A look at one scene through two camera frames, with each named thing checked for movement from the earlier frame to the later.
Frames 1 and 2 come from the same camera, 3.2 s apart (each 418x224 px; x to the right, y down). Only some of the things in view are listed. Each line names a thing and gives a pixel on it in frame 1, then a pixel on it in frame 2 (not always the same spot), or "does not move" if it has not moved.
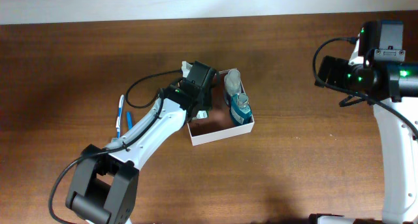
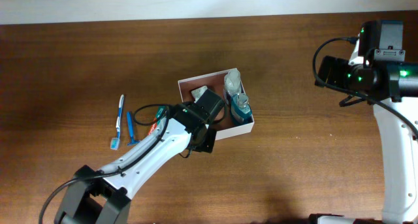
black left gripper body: (207, 97) -> (208, 143)
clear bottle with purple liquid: (232, 84) does not move
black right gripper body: (341, 76) does not move
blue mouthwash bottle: (240, 110) does not move
